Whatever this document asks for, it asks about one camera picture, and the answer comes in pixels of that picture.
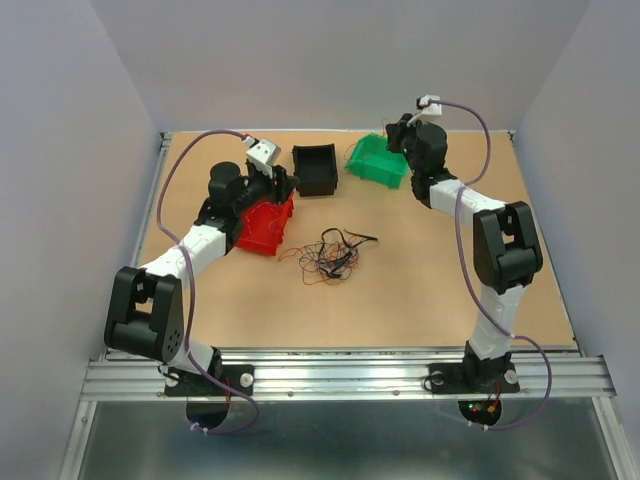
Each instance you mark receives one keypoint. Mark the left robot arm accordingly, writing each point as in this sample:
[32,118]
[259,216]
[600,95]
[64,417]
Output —
[151,307]

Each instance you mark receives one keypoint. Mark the black plastic bin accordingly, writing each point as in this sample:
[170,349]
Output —
[316,168]

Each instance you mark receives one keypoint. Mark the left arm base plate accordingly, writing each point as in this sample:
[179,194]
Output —
[181,384]

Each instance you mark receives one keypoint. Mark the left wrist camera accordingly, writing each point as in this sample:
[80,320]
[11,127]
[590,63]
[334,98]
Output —
[262,154]

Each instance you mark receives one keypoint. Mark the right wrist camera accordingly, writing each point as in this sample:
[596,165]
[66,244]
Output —
[429,109]

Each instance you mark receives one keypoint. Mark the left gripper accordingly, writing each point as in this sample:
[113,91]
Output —
[284,184]

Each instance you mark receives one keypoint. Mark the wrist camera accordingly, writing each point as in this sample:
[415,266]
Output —
[262,154]
[429,109]

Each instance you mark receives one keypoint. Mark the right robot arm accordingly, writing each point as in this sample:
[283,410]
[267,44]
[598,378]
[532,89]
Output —
[506,256]

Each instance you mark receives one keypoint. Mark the aluminium rail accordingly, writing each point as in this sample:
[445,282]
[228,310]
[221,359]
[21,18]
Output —
[338,375]
[86,410]

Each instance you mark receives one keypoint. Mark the green plastic bin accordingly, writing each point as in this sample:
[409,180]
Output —
[371,160]

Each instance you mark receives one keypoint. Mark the red plastic bin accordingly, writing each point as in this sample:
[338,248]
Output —
[264,225]

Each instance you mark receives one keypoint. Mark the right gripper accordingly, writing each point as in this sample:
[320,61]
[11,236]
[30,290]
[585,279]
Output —
[398,129]

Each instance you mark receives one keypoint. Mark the aluminium left side rail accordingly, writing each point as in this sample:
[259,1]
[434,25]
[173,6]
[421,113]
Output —
[86,410]

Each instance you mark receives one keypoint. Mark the aluminium front rail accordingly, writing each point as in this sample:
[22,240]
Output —
[338,375]

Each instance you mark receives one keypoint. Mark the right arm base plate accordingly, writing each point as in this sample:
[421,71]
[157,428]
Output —
[464,379]

